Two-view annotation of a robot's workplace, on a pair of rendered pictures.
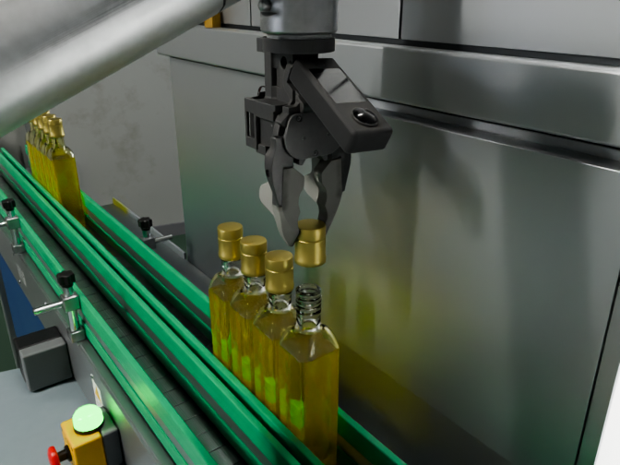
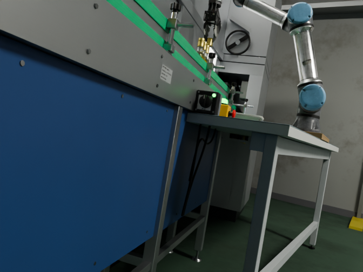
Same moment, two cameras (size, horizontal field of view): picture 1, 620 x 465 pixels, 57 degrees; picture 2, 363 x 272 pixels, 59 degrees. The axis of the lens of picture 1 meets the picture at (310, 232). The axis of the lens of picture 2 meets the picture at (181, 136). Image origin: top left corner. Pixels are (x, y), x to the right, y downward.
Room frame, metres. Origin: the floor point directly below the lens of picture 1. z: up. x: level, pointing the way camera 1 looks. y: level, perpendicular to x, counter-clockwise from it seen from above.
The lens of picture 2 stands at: (1.68, 1.44, 0.67)
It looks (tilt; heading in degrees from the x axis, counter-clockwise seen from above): 1 degrees down; 235
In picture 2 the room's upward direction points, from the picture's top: 9 degrees clockwise
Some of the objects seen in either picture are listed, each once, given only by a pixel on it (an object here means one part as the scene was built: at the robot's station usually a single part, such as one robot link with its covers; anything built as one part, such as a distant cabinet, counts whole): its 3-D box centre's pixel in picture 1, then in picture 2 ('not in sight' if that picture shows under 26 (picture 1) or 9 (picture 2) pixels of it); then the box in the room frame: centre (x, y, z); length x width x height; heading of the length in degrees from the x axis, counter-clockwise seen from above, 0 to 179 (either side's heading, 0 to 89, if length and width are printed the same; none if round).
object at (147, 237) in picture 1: (157, 244); not in sight; (1.13, 0.33, 0.94); 0.07 x 0.04 x 0.13; 127
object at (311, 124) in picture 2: not in sight; (306, 124); (0.17, 0.42, 0.82); 0.15 x 0.15 x 0.10
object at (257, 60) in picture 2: not in sight; (253, 35); (-0.50, -0.75, 1.69); 0.70 x 0.37 x 0.89; 37
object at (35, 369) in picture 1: (42, 358); (208, 103); (0.93, 0.52, 0.79); 0.08 x 0.08 x 0.08; 37
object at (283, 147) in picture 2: not in sight; (295, 211); (0.16, 0.44, 0.36); 1.51 x 0.09 x 0.71; 23
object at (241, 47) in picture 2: not in sight; (237, 42); (-0.16, -0.57, 1.49); 0.21 x 0.05 x 0.21; 127
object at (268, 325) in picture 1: (281, 376); not in sight; (0.62, 0.04, 0.99); 0.06 x 0.06 x 0.21; 37
